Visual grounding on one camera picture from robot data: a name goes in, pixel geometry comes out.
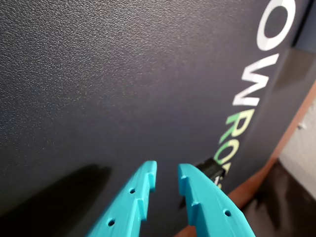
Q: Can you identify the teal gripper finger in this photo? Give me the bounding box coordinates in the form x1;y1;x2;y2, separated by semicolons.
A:
85;160;158;237
177;163;255;237

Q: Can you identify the dark mat with WOWROBO print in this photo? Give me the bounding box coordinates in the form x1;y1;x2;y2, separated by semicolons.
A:
0;0;313;237

